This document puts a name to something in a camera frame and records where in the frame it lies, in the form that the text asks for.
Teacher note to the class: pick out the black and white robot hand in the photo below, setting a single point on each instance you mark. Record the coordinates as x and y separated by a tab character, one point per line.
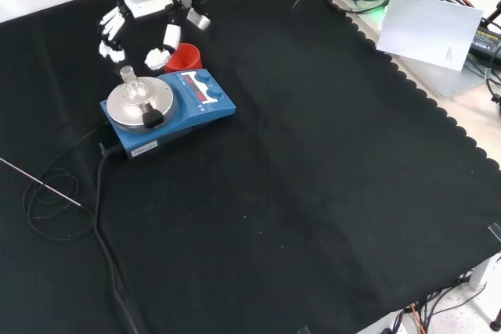
148	4

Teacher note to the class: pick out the heater with blue base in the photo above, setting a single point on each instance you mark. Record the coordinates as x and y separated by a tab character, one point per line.
211	105

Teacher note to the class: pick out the red ribbed collapsible funnel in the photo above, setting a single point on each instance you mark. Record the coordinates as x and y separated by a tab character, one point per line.
186	58

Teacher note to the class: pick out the clear round-bottom glass flask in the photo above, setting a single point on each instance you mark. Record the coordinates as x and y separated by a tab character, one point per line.
131	87

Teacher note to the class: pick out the black table cloth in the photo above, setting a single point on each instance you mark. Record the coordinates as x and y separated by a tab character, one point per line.
274	154

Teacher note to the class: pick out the thin metal probe rod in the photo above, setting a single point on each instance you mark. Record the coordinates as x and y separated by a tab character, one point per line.
43	184

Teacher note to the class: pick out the white paper sheet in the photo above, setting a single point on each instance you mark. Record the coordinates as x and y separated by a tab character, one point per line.
426	29

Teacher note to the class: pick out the black power adapter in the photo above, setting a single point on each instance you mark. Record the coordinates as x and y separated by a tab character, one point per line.
485	42

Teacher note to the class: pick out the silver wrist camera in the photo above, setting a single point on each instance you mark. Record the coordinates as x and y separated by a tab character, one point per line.
199	20

